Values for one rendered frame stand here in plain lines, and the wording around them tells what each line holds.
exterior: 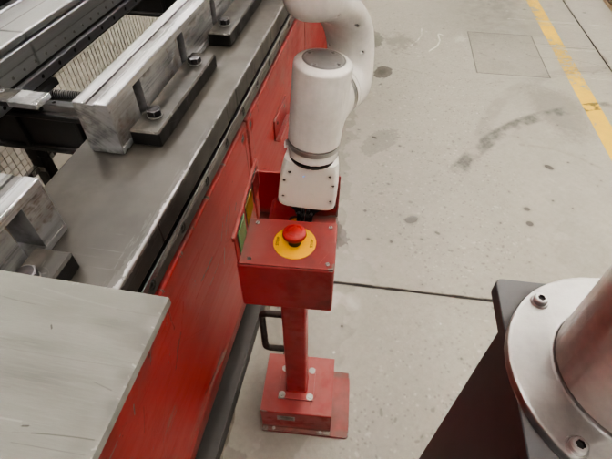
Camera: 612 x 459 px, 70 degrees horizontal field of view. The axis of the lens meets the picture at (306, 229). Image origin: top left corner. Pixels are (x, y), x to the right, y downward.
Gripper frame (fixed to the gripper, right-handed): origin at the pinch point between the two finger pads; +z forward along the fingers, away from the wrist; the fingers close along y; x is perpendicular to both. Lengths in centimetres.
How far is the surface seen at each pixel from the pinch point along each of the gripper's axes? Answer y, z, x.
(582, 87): 153, 61, 198
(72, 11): -55, -18, 35
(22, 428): -18, -25, -49
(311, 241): 1.7, -4.3, -9.5
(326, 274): 4.8, -3.4, -15.2
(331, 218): 5.4, 3.0, 4.0
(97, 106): -34.0, -19.9, -1.1
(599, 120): 150, 61, 162
